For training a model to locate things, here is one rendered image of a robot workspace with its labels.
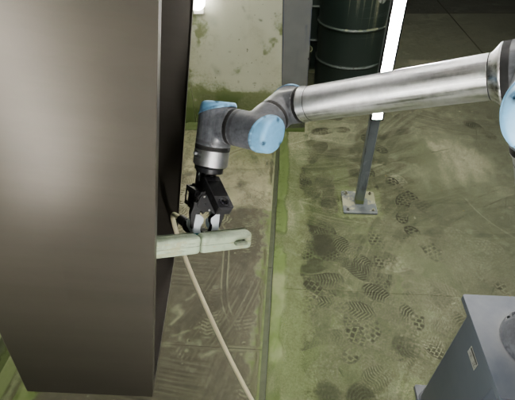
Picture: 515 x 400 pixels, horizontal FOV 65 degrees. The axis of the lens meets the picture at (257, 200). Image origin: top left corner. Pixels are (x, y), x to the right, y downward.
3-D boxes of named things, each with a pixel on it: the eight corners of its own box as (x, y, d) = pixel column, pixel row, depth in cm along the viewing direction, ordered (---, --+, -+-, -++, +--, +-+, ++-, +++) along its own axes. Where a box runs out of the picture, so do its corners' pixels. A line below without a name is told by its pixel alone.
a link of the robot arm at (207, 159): (236, 153, 103) (201, 151, 97) (232, 172, 104) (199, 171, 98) (219, 147, 110) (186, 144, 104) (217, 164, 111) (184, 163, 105)
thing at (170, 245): (217, 209, 127) (257, 234, 109) (216, 224, 128) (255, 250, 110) (44, 219, 100) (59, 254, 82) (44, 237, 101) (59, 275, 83)
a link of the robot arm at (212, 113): (224, 101, 94) (192, 95, 99) (217, 154, 97) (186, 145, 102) (247, 104, 102) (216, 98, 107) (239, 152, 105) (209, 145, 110)
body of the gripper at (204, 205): (207, 204, 114) (213, 163, 111) (222, 214, 107) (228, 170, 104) (182, 205, 110) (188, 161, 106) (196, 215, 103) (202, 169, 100)
